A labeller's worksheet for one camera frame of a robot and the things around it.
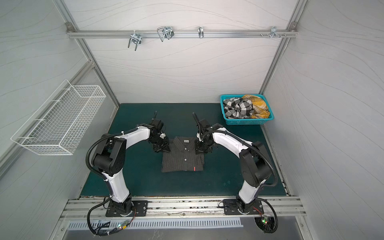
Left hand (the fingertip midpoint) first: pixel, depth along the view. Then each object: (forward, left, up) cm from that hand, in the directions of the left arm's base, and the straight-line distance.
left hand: (173, 147), depth 93 cm
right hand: (-3, -16, +5) cm, 17 cm away
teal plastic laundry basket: (+20, -50, +4) cm, 54 cm away
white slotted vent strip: (-39, +3, -3) cm, 39 cm away
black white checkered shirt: (+31, -44, +5) cm, 54 cm away
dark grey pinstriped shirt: (-6, -7, +1) cm, 9 cm away
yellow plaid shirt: (+28, -59, +7) cm, 66 cm away
